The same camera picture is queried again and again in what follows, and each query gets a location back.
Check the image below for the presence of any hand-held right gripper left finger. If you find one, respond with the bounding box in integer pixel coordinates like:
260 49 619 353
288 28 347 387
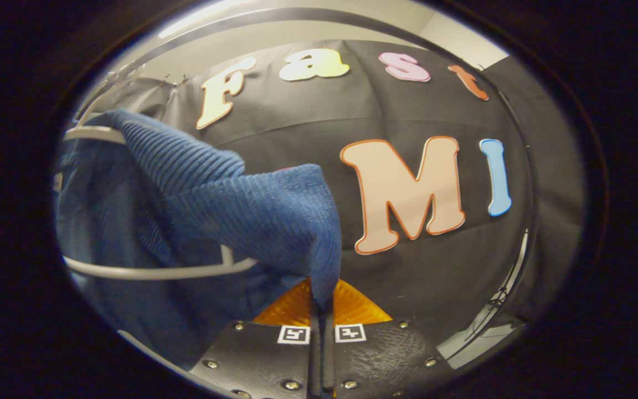
189 277 320 398

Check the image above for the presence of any black clothes rack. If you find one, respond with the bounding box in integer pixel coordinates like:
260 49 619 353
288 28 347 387
75 8 536 350

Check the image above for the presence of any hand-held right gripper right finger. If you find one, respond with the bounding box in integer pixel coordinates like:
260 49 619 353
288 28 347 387
322 279 456 398

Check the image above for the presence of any black tripod stand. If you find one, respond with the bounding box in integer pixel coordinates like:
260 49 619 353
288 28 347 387
478 285 514 329

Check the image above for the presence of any blue corduroy shirt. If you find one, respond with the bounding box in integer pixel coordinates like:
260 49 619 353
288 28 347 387
53 108 343 372

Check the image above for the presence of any white hanger with taped hook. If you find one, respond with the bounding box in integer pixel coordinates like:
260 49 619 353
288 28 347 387
61 64 259 281

